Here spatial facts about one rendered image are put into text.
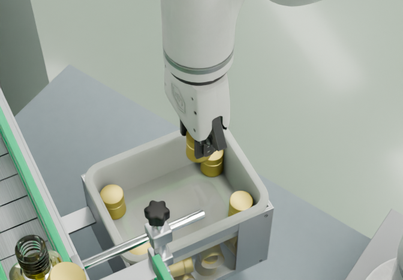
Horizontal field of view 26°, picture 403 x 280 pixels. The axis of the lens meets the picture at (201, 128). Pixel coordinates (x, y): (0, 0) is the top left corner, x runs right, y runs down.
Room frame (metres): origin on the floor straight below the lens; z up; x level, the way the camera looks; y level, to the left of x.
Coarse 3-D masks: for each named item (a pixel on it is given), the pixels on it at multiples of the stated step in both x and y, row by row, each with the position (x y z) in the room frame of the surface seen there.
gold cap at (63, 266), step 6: (60, 264) 0.36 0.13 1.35; (66, 264) 0.36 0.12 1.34; (72, 264) 0.36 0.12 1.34; (54, 270) 0.35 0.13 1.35; (60, 270) 0.35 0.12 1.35; (66, 270) 0.35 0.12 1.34; (72, 270) 0.35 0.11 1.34; (78, 270) 0.35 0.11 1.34; (48, 276) 0.34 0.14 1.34; (54, 276) 0.34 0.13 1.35; (60, 276) 0.34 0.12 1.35; (66, 276) 0.34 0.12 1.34; (72, 276) 0.35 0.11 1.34; (78, 276) 0.35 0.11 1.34; (84, 276) 0.35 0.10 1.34
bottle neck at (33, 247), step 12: (24, 240) 0.40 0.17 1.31; (36, 240) 0.40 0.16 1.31; (24, 252) 0.39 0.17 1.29; (36, 252) 0.40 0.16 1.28; (48, 252) 0.40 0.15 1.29; (24, 264) 0.38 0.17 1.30; (36, 264) 0.38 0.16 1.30; (48, 264) 0.39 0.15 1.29; (24, 276) 0.38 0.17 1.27; (36, 276) 0.38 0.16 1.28
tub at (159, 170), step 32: (128, 160) 0.70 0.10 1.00; (160, 160) 0.71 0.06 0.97; (224, 160) 0.72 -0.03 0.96; (96, 192) 0.64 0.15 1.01; (128, 192) 0.68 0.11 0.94; (160, 192) 0.68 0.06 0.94; (192, 192) 0.68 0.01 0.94; (224, 192) 0.68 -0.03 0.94; (256, 192) 0.64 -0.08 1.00; (128, 224) 0.63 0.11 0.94; (192, 224) 0.63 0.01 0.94; (224, 224) 0.59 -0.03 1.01; (128, 256) 0.54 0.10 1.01
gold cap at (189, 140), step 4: (188, 132) 0.68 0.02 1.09; (188, 136) 0.67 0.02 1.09; (188, 140) 0.67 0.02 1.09; (192, 140) 0.67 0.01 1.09; (188, 144) 0.67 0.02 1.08; (192, 144) 0.66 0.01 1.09; (188, 148) 0.67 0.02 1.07; (192, 148) 0.66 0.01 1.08; (188, 152) 0.67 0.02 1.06; (192, 152) 0.66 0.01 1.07; (188, 156) 0.67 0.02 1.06; (192, 156) 0.66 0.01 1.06; (208, 156) 0.67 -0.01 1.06; (192, 160) 0.66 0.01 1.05; (196, 160) 0.66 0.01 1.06; (200, 160) 0.66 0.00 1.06; (204, 160) 0.66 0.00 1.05
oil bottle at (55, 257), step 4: (52, 252) 0.41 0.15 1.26; (56, 252) 0.42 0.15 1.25; (52, 256) 0.41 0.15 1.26; (56, 256) 0.41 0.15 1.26; (60, 256) 0.42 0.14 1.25; (52, 260) 0.40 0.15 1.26; (56, 260) 0.40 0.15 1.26; (60, 260) 0.41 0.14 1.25; (16, 264) 0.40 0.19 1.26; (52, 264) 0.40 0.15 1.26; (12, 268) 0.40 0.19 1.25; (16, 268) 0.40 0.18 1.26; (12, 272) 0.39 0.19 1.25; (16, 272) 0.39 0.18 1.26; (20, 272) 0.39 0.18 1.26; (12, 276) 0.39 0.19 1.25; (16, 276) 0.39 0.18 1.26; (20, 276) 0.39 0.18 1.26
